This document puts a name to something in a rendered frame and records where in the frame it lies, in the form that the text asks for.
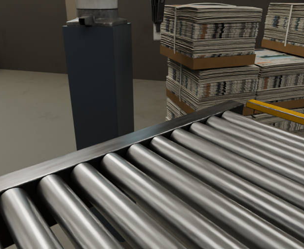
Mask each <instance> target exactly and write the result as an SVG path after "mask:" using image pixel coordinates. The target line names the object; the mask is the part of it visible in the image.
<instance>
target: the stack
mask: <svg viewBox="0 0 304 249"><path fill-rule="evenodd" d="M254 52H255V54H256V58H255V63H254V65H244V66H232V67H220V68H208V69H196V70H193V69H191V68H189V67H187V66H185V65H183V64H181V63H179V62H177V61H175V60H173V59H171V58H169V57H168V60H169V61H167V62H168V66H169V67H168V76H166V78H167V79H166V80H167V81H166V85H167V89H168V90H170V91H171V92H172V93H173V94H174V95H176V96H177V97H179V99H180V101H181V100H182V101H184V102H185V103H186V104H187V105H188V106H190V107H191V108H192V109H194V110H195V111H199V110H202V109H205V108H208V107H211V106H214V105H217V104H220V103H223V102H226V101H229V100H233V101H237V102H240V103H243V104H244V107H246V102H247V101H248V100H251V99H254V100H257V101H261V102H264V103H274V102H282V101H290V100H298V99H304V57H302V56H298V55H294V54H290V53H286V52H282V51H278V50H274V49H270V48H269V49H254ZM166 105H167V115H168V116H167V117H165V118H166V121H169V120H172V119H175V118H178V117H181V116H184V115H187V113H186V112H185V111H184V110H183V109H181V108H180V107H179V106H178V105H177V104H176V103H174V102H173V101H172V100H171V99H170V98H167V104H166ZM288 110H291V111H295V112H298V113H302V114H304V107H298V108H292V109H288ZM245 116H246V117H249V118H252V119H255V120H258V121H261V122H263V123H266V124H269V125H273V126H275V127H278V128H281V129H284V130H287V131H290V132H293V133H296V134H299V135H302V136H304V125H302V124H298V123H295V122H292V121H288V120H285V119H282V118H279V117H276V116H273V115H270V114H266V113H257V114H254V113H253V114H251V115H245Z"/></svg>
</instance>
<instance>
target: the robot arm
mask: <svg viewBox="0 0 304 249"><path fill-rule="evenodd" d="M75 1H76V15H77V18H76V19H74V20H71V21H68V22H66V23H67V26H87V27H113V26H117V25H121V24H127V19H122V18H119V17H118V8H117V1H118V0H75ZM150 1H151V12H152V21H153V40H154V41H160V40H161V23H162V22H163V16H164V6H165V0H150Z"/></svg>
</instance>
